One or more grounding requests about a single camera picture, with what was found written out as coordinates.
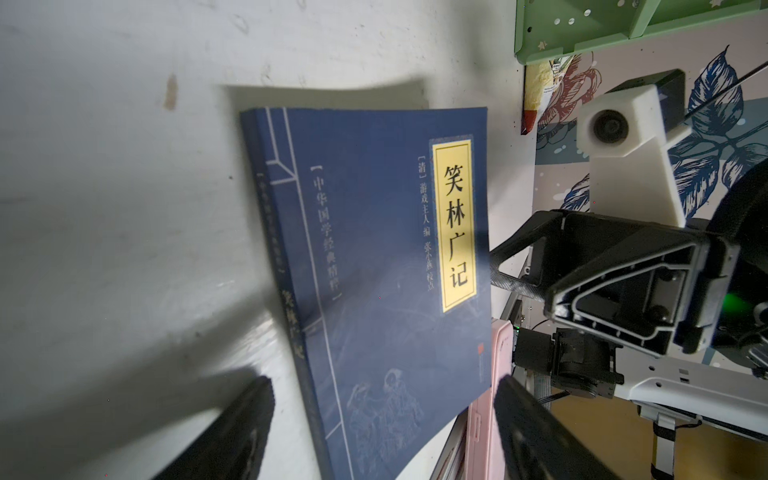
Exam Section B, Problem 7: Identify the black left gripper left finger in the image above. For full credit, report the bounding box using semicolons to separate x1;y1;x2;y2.
156;376;275;479

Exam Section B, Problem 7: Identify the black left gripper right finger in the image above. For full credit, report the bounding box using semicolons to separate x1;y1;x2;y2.
493;375;617;480

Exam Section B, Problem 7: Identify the blue book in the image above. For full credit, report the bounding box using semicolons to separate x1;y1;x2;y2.
240;107;491;479

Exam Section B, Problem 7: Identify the snack bag red white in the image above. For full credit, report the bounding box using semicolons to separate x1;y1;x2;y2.
521;55;572;135

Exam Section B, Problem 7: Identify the green wooden shelf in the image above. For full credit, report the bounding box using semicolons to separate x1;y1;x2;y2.
514;0;767;65

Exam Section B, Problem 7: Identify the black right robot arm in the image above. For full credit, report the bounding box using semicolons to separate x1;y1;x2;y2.
490;164;767;479

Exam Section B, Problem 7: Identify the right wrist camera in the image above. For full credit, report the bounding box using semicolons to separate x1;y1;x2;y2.
577;69;692;228

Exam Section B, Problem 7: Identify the pink rectangular tray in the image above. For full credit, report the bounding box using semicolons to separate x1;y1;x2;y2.
465;319;515;480

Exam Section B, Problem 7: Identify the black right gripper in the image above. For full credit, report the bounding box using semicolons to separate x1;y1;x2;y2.
488;173;768;367

